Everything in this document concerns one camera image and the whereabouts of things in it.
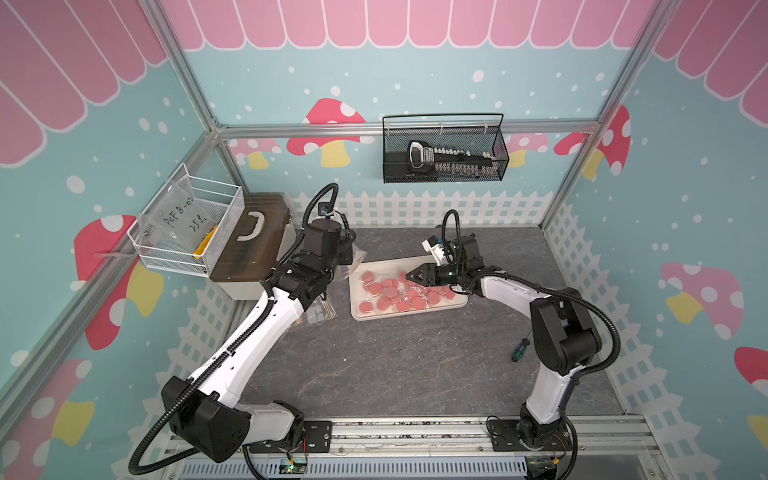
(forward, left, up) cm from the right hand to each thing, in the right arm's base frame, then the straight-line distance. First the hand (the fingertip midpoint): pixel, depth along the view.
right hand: (411, 276), depth 89 cm
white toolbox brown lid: (+11, +46, +7) cm, 48 cm away
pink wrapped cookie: (+8, +15, -12) cm, 20 cm away
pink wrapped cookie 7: (-3, -2, -10) cm, 11 cm away
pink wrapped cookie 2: (-3, +15, -13) cm, 20 cm away
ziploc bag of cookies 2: (-4, +29, -13) cm, 32 cm away
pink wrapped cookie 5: (-2, +9, -12) cm, 15 cm away
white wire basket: (+11, +50, +22) cm, 56 cm away
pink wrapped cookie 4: (+2, +6, -11) cm, 13 cm away
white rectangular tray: (+10, +4, -10) cm, 15 cm away
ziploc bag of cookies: (+4, +16, +5) cm, 17 cm away
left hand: (-1, +19, +17) cm, 25 cm away
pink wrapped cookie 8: (0, -8, -11) cm, 14 cm away
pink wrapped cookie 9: (+5, +7, -11) cm, 14 cm away
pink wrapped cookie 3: (+3, +11, -11) cm, 16 cm away
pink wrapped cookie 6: (-3, +2, -12) cm, 13 cm away
